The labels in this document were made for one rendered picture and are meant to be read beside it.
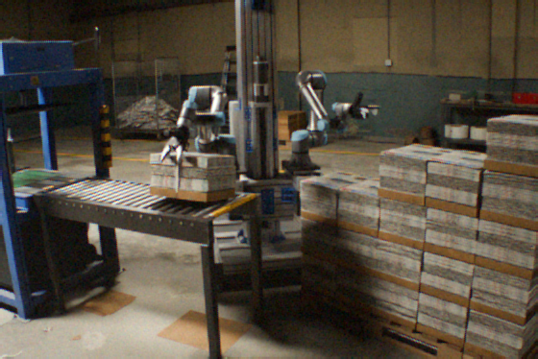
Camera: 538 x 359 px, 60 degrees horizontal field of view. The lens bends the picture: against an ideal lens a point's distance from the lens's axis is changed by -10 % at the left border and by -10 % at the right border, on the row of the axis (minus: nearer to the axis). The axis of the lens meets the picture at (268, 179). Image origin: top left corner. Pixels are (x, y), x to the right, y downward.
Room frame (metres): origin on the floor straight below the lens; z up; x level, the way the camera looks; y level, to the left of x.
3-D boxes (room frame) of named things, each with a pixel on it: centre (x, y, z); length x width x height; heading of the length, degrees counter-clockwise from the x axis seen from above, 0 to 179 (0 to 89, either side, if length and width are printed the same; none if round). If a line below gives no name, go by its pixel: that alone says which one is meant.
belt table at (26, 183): (3.31, 1.67, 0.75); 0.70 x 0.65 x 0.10; 63
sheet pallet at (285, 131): (9.56, -0.10, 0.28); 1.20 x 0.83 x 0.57; 63
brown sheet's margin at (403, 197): (2.58, -0.80, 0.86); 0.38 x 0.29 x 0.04; 132
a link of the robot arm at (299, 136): (3.49, -0.23, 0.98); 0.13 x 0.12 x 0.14; 126
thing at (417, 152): (2.57, -0.80, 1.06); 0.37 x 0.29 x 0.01; 132
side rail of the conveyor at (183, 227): (2.63, 0.88, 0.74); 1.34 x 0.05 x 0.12; 63
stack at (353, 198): (2.67, -0.71, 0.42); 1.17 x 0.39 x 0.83; 42
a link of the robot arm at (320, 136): (3.57, -0.33, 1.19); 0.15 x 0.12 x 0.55; 126
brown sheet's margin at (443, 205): (2.35, -1.00, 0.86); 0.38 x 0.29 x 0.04; 130
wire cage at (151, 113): (10.62, 2.50, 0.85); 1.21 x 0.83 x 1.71; 63
